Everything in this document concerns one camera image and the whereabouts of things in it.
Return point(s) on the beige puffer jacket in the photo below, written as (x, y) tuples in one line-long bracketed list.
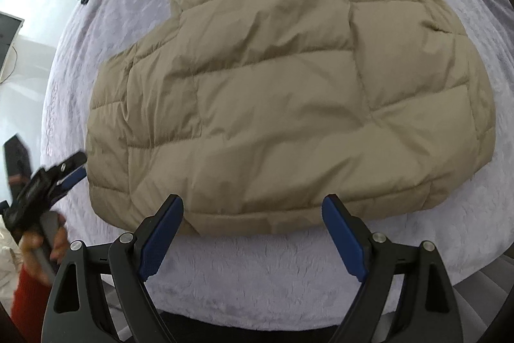
[(281, 102)]

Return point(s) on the person's red-sleeved left forearm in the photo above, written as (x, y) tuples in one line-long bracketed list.
[(30, 307)]

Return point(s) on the lavender fleece blanket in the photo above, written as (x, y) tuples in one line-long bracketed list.
[(249, 278)]

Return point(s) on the person's left hand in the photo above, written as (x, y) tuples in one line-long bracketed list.
[(61, 240)]

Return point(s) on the flat screen monitor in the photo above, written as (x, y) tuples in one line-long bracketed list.
[(9, 45)]

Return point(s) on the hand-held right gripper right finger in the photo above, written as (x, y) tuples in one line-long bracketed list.
[(347, 238)]

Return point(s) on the white crumpled cloth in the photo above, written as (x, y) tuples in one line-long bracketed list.
[(8, 254)]

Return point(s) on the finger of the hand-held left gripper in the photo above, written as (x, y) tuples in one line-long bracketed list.
[(72, 162), (71, 183)]

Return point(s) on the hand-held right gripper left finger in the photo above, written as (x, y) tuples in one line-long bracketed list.
[(160, 238)]

